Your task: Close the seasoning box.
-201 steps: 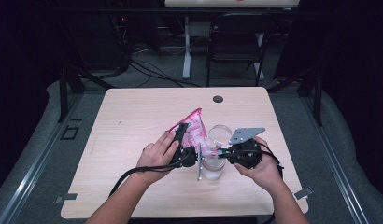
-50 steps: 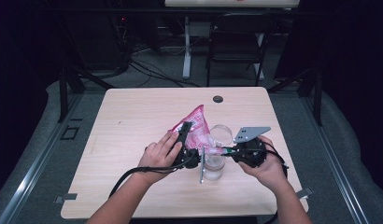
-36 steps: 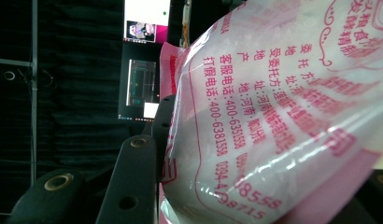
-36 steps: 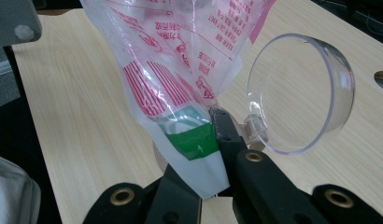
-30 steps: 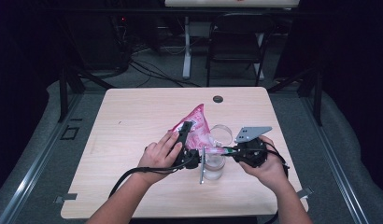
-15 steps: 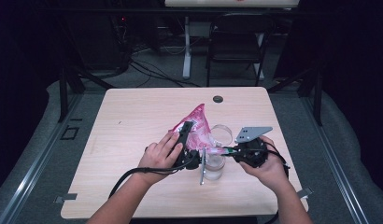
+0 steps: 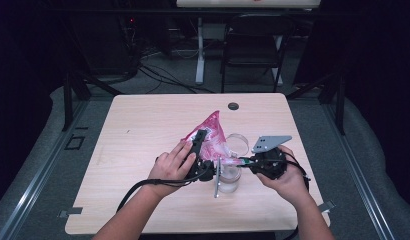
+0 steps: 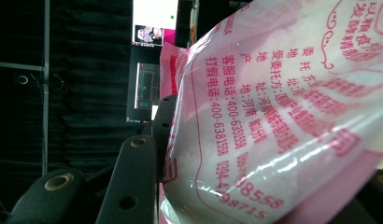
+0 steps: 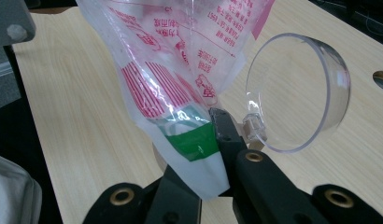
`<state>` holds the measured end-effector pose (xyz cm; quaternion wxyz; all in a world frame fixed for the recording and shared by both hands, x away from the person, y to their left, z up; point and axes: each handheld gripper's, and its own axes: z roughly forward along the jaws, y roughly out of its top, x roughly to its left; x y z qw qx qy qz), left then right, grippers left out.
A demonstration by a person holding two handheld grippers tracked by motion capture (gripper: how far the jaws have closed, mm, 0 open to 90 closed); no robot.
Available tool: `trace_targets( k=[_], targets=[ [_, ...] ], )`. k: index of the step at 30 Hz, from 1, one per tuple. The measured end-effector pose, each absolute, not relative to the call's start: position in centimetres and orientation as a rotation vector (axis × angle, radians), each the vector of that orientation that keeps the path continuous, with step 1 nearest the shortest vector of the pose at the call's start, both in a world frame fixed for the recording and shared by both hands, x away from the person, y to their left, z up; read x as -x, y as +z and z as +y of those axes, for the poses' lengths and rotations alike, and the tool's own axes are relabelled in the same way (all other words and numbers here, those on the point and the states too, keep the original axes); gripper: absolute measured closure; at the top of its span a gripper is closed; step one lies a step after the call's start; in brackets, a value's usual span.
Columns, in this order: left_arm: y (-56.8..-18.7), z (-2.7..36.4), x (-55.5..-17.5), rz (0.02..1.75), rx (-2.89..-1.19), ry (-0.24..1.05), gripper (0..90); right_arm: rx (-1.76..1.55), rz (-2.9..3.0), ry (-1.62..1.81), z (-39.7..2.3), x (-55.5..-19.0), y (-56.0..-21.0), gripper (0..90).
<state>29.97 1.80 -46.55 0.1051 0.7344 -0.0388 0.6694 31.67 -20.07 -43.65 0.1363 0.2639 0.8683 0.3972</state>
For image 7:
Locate dark equipment cabinet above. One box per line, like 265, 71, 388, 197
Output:
71, 13, 141, 76

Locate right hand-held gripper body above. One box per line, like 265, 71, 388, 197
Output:
249, 134, 293, 181

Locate aluminium floor rail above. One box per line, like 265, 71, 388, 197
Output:
321, 99, 396, 240
0, 99, 91, 240

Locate right hand-held gripper black cable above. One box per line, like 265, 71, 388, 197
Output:
281, 151, 312, 240

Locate clear glass jar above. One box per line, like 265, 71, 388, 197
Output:
218, 162, 243, 195

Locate black metal stand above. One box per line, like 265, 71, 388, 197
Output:
286, 71, 347, 136
61, 66, 124, 133

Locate grey metal table clip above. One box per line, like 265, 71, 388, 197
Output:
57, 206, 84, 219
317, 199, 337, 214

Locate clear pink printed plastic bag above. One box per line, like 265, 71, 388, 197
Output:
180, 110, 247, 168

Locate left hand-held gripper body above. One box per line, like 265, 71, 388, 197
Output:
186, 156, 223, 199

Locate black floor cables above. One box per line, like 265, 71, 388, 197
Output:
137, 63, 216, 95

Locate left hand-held gripper black cable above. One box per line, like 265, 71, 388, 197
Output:
116, 168, 211, 213

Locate black folding chair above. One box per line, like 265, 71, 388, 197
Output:
221, 13, 296, 94

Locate light desk with white legs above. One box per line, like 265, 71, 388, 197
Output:
175, 0, 324, 87

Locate person's left hand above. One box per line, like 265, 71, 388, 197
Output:
147, 139, 198, 199

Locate person's right hand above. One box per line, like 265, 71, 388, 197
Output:
257, 145, 311, 208

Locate hand-held gripper black cable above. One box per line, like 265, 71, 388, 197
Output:
116, 168, 211, 213
281, 151, 312, 240

